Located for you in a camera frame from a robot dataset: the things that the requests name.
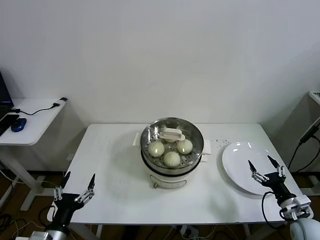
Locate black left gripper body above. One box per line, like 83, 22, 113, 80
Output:
49, 193, 86, 226

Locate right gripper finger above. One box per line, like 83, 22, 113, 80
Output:
267, 155, 287, 179
247, 159, 270, 183

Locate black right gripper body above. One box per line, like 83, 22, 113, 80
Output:
262, 172, 296, 203

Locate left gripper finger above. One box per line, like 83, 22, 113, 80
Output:
73, 173, 97, 203
53, 171, 72, 201

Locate glass pot lid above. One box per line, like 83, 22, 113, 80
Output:
140, 117, 205, 171

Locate stainless steel steamer basket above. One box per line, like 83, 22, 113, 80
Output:
139, 116, 205, 176

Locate white round plate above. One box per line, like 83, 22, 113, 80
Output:
221, 141, 285, 196

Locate blue computer mouse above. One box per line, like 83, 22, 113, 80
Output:
10, 117, 27, 132

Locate white electric cooking pot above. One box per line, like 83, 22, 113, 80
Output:
134, 132, 213, 190

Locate white power strip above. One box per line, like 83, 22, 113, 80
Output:
181, 224, 201, 238

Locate black laptop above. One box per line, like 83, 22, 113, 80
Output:
0, 71, 15, 137

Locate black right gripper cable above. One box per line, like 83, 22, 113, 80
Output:
261, 191, 288, 229

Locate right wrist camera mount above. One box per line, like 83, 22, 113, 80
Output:
284, 194, 312, 218

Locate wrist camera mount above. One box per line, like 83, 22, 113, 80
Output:
284, 194, 312, 218
29, 231, 50, 240

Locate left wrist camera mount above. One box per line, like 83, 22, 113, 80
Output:
29, 231, 50, 240

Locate white floor cable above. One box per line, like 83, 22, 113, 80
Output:
11, 219, 55, 240

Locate black floor cable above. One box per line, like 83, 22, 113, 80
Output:
0, 212, 13, 232

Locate black cable with adapter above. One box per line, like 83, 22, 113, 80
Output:
9, 96, 69, 116

